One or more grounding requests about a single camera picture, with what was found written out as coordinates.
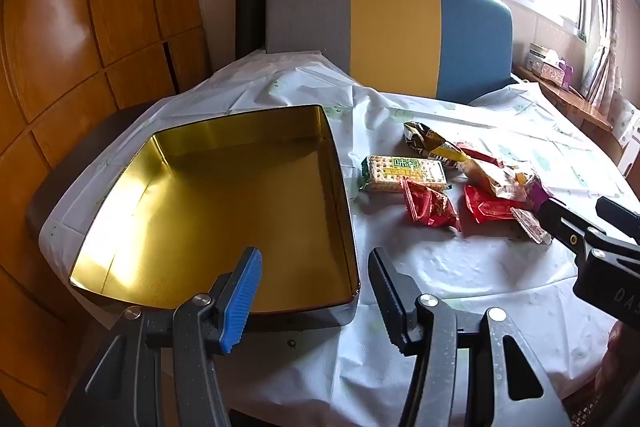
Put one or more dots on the white cloud-print tablecloth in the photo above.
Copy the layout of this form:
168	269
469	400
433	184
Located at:
450	267

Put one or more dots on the green white box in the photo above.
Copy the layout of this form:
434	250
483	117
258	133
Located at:
540	52

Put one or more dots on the clear pastry packet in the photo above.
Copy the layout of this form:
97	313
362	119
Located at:
492	179

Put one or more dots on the clear labelled snack packet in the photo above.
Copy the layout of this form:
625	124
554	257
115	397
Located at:
532	227

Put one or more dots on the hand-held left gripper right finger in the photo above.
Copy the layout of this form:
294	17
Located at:
392	302

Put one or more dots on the floral side curtain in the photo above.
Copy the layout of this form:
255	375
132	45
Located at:
605	57

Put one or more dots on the grey yellow blue chair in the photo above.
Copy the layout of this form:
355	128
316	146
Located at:
395	32

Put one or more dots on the wooden window ledge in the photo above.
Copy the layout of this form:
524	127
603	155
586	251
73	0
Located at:
575	102

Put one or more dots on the patterned tissue box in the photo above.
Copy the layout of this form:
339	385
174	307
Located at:
547	71

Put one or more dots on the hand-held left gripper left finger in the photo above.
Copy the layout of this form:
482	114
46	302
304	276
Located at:
244	302

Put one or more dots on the gold-lined maroon tin box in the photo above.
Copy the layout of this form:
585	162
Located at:
200	207

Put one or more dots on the yellow snack packet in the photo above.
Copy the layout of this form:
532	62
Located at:
425	139

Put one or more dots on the black rolled mat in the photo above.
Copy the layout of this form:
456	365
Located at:
250	7

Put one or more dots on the white dotted box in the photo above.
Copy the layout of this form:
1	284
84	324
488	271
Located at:
627	117

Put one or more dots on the red white-edged snack packet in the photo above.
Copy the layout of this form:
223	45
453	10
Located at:
430	207

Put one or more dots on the green cracker packet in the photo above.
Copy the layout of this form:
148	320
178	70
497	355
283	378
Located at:
405	172

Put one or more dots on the purple snack packet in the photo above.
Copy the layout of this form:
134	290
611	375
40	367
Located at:
537	197

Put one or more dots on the person's right hand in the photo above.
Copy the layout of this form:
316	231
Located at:
625	352

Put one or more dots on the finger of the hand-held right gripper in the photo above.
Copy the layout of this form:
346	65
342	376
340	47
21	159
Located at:
565	219
617	214

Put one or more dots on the large red snack packet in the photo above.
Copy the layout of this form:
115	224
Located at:
487	207

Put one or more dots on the small red gold-print bar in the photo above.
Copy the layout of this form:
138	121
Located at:
482	154

